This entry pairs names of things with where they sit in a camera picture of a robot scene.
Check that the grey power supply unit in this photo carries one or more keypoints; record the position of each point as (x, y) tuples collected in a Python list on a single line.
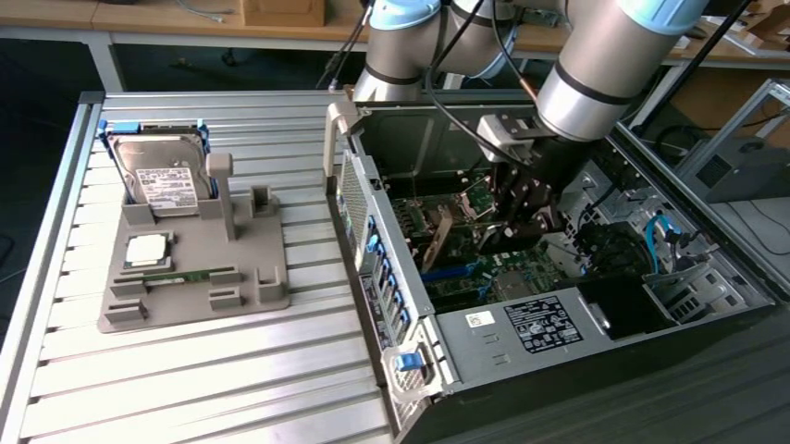
[(494, 342)]

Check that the grey parts rack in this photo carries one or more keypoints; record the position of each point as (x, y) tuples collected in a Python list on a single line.
[(203, 259)]

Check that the hard disk with blue bracket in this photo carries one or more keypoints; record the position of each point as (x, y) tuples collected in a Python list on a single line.
[(160, 171)]

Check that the brown cardboard box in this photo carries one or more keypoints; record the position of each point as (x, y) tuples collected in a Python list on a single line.
[(277, 11)]

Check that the black plastic shroud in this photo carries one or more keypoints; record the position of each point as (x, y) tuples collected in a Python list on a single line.
[(623, 300)]

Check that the silver CPU chip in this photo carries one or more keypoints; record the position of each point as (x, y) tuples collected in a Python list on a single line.
[(147, 252)]

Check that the metal socket cover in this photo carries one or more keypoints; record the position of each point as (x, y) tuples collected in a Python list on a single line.
[(478, 199)]

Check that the green RAM stick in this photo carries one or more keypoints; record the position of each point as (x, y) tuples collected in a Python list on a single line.
[(179, 277)]

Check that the aluminium profile frame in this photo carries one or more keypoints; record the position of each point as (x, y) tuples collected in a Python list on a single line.
[(764, 92)]

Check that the silver chipset heatsink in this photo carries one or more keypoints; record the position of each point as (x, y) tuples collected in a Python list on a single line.
[(515, 284)]

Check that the grey metal disk bay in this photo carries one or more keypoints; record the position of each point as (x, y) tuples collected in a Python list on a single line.
[(684, 300)]

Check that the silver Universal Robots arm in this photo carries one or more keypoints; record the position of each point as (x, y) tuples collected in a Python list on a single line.
[(592, 69)]

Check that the blue case latch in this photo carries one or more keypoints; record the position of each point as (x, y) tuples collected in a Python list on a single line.
[(407, 361)]

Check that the long wooden desk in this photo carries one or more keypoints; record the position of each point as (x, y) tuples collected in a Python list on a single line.
[(123, 20)]

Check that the CPU socket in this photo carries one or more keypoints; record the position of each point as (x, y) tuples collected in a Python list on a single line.
[(432, 213)]

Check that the graphics card with metal bracket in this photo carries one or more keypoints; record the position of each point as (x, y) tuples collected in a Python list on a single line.
[(438, 236)]

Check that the brown cardboard piece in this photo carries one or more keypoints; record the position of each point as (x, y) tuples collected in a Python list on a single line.
[(771, 28)]

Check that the open black PC case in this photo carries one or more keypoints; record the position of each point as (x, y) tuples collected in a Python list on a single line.
[(555, 393)]

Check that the blue expansion slot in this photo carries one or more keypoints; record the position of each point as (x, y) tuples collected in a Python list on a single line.
[(444, 273)]

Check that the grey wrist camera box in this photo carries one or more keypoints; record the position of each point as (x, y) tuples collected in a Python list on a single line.
[(503, 134)]

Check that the grey computer tower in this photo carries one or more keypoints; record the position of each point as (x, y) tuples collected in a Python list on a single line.
[(740, 171)]

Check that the silver perforated disk bay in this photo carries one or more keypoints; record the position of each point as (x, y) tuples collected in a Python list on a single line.
[(638, 201)]

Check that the green motherboard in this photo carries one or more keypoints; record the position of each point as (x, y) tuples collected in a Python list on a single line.
[(524, 273)]

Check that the black slanted pole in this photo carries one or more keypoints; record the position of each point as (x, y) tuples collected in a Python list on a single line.
[(704, 46)]

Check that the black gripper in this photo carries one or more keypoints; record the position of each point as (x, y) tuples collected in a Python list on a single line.
[(558, 162)]

